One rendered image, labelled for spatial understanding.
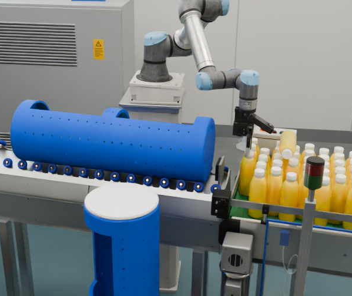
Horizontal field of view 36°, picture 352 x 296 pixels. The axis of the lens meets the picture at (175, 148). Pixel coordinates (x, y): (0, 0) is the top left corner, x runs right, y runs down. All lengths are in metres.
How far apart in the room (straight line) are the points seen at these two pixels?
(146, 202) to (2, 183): 0.86
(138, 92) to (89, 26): 1.29
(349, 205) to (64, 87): 2.51
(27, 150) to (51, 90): 1.68
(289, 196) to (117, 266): 0.71
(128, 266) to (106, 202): 0.25
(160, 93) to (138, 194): 0.77
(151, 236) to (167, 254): 1.10
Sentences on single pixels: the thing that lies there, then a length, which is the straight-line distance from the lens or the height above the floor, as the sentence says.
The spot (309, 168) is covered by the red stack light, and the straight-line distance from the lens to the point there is 1.89.
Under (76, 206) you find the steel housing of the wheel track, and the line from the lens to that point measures 2.51.
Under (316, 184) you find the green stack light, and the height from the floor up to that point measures 1.18.
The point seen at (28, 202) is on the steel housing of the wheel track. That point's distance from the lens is 2.63.
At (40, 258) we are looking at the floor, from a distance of 3.62.
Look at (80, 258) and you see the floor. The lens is 3.58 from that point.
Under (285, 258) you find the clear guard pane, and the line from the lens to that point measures 2.21.
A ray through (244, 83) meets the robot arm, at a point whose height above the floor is 1.41.
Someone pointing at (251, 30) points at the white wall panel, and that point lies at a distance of 5.09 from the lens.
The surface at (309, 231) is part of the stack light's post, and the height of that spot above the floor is 0.98.
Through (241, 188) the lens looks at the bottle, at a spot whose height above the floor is 0.93.
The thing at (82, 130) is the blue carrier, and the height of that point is 1.17.
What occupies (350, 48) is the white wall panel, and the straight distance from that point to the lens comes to 5.23.
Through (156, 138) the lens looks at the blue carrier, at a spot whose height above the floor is 1.17.
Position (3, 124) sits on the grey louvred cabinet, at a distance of 4.36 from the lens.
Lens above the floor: 2.01
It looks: 23 degrees down
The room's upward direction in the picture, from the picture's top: 1 degrees clockwise
